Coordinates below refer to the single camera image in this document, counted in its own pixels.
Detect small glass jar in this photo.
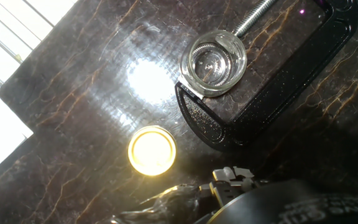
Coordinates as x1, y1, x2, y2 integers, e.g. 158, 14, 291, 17
180, 29, 248, 98

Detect black C-clamp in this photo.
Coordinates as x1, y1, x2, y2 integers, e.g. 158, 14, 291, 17
175, 0, 358, 152

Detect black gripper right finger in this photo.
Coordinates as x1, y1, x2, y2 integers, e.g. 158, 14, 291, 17
199, 166, 262, 210

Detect gold jar lid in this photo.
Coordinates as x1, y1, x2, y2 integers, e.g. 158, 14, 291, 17
127, 125, 178, 177

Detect dark marble pattern mat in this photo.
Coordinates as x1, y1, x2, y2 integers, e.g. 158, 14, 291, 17
0, 0, 358, 224

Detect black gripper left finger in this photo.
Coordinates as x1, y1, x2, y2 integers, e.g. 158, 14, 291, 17
110, 183, 213, 224

